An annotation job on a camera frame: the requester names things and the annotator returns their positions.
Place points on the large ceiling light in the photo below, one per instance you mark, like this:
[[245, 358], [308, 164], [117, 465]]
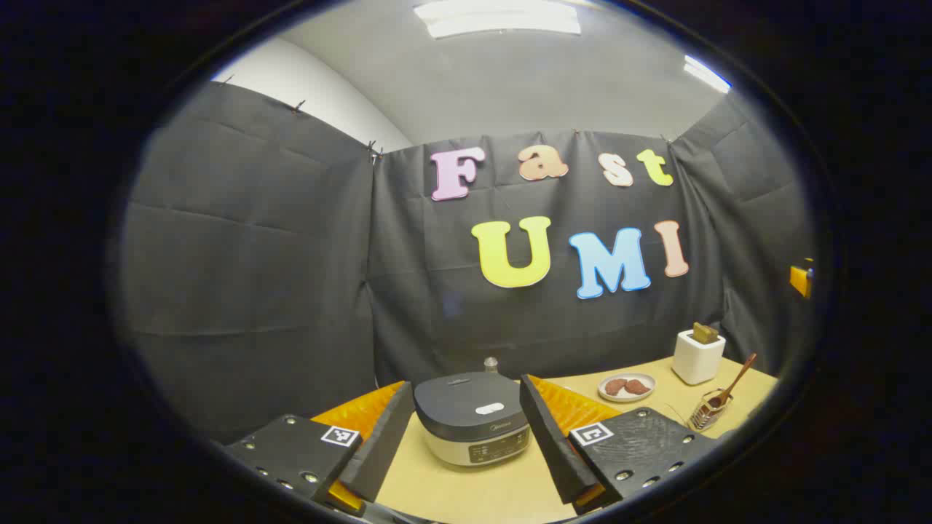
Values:
[[499, 16]]

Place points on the brown toast slice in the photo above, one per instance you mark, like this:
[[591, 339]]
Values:
[[705, 333]]

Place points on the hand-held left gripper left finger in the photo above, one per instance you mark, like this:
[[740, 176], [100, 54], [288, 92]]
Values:
[[382, 451]]

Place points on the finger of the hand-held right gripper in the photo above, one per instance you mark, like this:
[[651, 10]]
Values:
[[799, 280]]

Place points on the brown meat patty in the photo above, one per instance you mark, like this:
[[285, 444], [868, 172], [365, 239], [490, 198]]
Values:
[[638, 387], [615, 386]]

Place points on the white round plate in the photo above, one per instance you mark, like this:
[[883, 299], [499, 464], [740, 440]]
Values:
[[626, 397]]

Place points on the small ceiling light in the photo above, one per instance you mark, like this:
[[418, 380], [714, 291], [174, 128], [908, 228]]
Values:
[[708, 74]]

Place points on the grey rice cooker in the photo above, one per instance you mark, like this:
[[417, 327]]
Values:
[[466, 407]]

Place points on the brown wooden spoon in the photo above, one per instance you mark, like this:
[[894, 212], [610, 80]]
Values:
[[737, 377]]

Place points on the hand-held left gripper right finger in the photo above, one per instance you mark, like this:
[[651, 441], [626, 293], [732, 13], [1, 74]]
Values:
[[550, 444]]

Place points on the black backdrop cloth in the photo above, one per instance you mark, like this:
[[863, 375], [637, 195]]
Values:
[[255, 255]]

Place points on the white toaster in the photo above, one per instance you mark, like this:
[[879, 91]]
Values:
[[697, 360]]

